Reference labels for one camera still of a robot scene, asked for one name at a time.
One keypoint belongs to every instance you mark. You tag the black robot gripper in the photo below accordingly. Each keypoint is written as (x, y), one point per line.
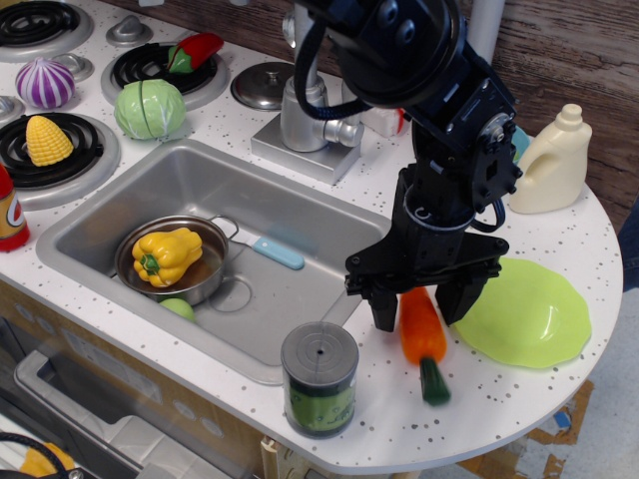
(429, 243)

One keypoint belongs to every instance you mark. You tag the orange toy carrot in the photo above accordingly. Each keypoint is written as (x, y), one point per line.
(424, 343)

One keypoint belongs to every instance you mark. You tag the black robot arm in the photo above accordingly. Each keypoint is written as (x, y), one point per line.
(414, 56)

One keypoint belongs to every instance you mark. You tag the light green plate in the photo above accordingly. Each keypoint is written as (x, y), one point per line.
(528, 316)

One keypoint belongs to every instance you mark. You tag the green labelled tin can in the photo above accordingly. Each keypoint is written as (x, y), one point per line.
(319, 362)

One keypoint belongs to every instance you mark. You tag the grey toy sink basin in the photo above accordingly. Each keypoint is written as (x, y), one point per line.
(244, 323)

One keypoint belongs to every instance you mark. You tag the silver toy faucet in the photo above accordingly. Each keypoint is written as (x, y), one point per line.
(299, 138)

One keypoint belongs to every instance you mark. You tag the red white cheese wedge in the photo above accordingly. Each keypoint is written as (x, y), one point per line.
(386, 122)

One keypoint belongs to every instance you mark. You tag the cream detergent bottle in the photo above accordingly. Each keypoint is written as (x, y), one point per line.
(554, 165)

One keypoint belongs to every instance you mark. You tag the blue bowl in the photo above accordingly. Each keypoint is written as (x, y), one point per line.
(520, 141)

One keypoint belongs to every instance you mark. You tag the small metal pot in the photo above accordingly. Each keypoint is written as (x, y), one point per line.
(200, 281)

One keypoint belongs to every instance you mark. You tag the green toy apple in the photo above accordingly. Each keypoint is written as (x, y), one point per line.
(179, 307)

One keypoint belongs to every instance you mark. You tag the yellow toy bell pepper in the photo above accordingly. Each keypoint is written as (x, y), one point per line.
(162, 258)

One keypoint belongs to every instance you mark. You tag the silver pot lid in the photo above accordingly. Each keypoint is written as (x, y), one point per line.
(261, 87)

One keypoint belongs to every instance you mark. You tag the grey metal pole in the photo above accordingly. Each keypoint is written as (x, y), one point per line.
(484, 25)

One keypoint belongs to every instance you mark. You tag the green toy cabbage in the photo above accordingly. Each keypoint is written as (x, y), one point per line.
(150, 109)

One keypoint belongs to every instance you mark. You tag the red toy chili pepper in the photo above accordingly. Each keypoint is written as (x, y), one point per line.
(194, 51)

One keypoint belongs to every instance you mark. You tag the toy oven door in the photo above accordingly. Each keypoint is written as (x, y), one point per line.
(105, 414)

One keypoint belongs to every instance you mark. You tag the front left stove burner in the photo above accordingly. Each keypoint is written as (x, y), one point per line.
(94, 160)

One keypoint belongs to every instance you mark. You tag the silver stove knob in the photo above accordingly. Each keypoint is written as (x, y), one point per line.
(11, 108)
(130, 32)
(80, 67)

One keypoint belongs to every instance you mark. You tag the yellow toy corn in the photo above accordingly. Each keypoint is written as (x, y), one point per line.
(46, 143)

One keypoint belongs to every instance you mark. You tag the silver stove knob middle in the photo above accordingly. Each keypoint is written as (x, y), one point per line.
(80, 67)

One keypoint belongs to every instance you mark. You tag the red ketchup bottle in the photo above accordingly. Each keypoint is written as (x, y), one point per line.
(14, 229)

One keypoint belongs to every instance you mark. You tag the yellow toy on floor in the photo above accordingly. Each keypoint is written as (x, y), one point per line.
(36, 464)

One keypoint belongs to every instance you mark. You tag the purple white toy onion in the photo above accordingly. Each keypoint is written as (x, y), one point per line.
(45, 84)

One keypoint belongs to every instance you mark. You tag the silver stove knob left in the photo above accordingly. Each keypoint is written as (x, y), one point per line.
(11, 108)

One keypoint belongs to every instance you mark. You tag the back left stove burner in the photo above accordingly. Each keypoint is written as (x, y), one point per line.
(31, 29)

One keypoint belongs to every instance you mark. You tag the blue handled utensil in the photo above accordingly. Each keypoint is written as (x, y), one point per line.
(274, 251)

